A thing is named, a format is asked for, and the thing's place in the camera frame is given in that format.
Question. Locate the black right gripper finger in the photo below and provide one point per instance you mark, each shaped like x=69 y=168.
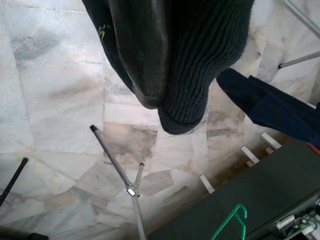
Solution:
x=142 y=55

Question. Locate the black shirt with green logo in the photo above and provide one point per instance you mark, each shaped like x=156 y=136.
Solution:
x=200 y=62

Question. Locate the green plastic hanger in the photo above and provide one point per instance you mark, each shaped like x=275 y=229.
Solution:
x=225 y=224

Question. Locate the navy shirt with red collar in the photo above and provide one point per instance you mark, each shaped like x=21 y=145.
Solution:
x=262 y=105

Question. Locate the silver metal clothes rack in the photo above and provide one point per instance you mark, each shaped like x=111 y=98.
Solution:
x=131 y=192

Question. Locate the black television console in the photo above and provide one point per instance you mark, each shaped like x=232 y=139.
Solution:
x=262 y=187

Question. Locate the small white device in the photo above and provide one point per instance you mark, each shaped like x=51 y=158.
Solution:
x=285 y=222

